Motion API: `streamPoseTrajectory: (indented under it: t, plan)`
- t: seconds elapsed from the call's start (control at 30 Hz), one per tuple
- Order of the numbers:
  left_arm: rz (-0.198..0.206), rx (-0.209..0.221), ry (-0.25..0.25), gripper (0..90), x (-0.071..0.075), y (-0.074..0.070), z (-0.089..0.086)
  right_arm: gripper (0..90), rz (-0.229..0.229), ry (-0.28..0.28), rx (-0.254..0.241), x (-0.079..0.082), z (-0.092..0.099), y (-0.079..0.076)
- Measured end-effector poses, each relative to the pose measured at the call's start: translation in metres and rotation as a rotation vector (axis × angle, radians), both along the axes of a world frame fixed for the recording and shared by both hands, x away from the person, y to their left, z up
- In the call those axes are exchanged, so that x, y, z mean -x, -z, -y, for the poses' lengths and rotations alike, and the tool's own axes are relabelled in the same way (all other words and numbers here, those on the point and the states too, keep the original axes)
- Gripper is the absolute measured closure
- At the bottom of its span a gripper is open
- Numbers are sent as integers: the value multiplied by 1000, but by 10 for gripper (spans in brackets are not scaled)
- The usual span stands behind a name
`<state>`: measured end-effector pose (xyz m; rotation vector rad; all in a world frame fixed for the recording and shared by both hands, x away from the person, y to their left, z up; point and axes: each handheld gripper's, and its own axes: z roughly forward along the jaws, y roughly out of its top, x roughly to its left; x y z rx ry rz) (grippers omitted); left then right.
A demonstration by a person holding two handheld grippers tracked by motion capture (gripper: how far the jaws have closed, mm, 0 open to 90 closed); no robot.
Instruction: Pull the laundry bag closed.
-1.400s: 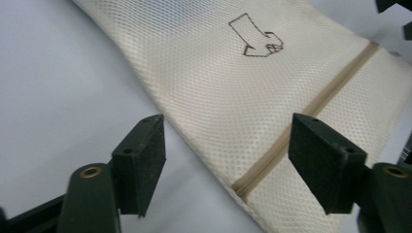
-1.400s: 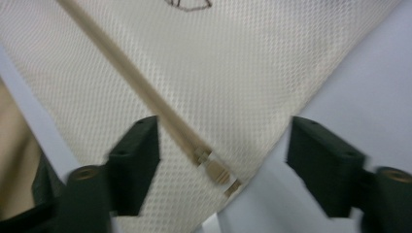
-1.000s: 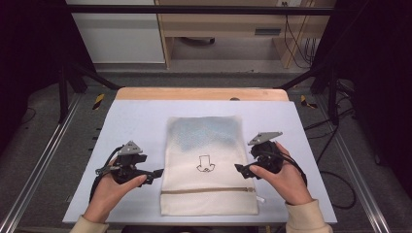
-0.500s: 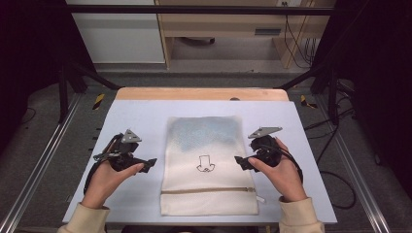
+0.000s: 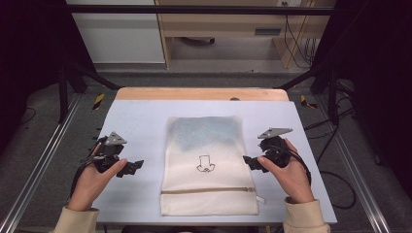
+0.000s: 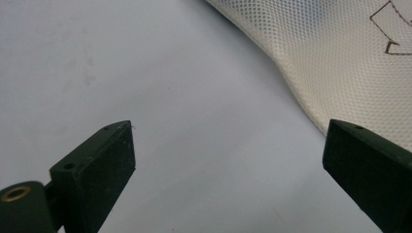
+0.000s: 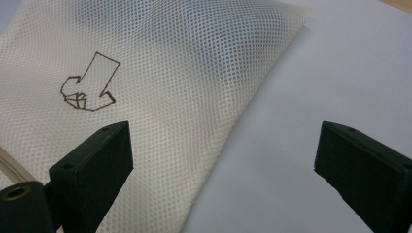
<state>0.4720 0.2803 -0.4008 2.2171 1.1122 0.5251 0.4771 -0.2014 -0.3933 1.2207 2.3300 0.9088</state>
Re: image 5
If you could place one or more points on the person's right hand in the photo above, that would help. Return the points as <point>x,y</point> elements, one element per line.
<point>291,181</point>

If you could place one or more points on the person's left hand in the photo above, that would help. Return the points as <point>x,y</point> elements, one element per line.
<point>89,186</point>

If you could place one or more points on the grey desk label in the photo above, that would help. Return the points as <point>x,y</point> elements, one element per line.
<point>267,31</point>

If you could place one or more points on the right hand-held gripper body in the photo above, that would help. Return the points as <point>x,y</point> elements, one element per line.
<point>277,150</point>

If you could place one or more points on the aluminium floor rail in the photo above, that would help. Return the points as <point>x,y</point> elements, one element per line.
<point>353,165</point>
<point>39,161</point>

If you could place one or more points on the cream mesh laundry bag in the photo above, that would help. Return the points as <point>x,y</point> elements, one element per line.
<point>209,181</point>

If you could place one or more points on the light wooden desk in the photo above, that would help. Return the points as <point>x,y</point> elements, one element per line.
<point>226,22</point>

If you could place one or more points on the dark curtain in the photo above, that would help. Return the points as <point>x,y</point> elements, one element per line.
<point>29,64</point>
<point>379,81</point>

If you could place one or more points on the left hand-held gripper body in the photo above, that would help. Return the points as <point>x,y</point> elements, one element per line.
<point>110,152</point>

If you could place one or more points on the white cabinet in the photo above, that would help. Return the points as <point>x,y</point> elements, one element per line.
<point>120,35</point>

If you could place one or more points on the black horizontal frame bar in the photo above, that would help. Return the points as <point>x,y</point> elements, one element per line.
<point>194,9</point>

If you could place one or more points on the blue-grey garment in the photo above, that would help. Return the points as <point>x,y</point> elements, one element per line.
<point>205,134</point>

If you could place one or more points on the black metal stand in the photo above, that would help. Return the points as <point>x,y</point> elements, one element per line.
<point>327,81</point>
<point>69,81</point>

